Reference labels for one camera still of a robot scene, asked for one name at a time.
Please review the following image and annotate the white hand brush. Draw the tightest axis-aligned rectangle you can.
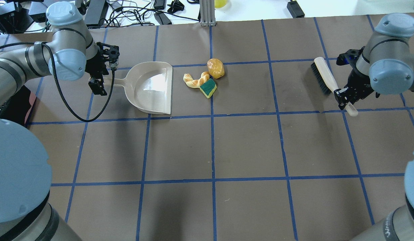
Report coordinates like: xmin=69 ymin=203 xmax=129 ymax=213
xmin=310 ymin=57 xmax=358 ymax=116

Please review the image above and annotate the yellow toy potato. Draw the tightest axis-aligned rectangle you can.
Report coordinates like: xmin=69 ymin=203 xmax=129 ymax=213
xmin=207 ymin=58 xmax=225 ymax=79

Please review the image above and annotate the beige plastic dustpan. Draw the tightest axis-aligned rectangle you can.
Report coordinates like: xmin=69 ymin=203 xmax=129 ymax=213
xmin=114 ymin=62 xmax=173 ymax=115

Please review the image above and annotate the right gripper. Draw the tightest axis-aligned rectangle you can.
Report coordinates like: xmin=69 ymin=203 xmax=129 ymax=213
xmin=334 ymin=49 xmax=374 ymax=110

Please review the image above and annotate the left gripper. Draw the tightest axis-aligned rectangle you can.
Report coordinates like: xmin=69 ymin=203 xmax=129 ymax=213
xmin=86 ymin=42 xmax=120 ymax=96

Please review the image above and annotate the black power brick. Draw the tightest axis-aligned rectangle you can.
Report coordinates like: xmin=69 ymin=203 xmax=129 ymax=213
xmin=286 ymin=0 xmax=305 ymax=18

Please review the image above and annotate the black power adapter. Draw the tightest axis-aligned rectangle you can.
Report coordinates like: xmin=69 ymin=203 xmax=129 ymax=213
xmin=84 ymin=0 xmax=109 ymax=27

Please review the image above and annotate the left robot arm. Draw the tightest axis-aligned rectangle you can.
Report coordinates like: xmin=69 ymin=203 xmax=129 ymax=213
xmin=0 ymin=1 xmax=120 ymax=106

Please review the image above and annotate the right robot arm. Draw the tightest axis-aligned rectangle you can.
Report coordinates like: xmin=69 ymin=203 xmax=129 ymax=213
xmin=334 ymin=13 xmax=414 ymax=110

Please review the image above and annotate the green yellow sponge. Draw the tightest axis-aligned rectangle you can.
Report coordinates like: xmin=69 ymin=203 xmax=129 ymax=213
xmin=200 ymin=78 xmax=217 ymax=99

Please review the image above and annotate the aluminium frame post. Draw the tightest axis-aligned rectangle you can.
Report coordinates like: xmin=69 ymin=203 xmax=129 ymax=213
xmin=199 ymin=0 xmax=217 ymax=26

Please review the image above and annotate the twisted bread toy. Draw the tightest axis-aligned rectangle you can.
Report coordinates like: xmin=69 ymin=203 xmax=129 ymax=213
xmin=183 ymin=71 xmax=210 ymax=88

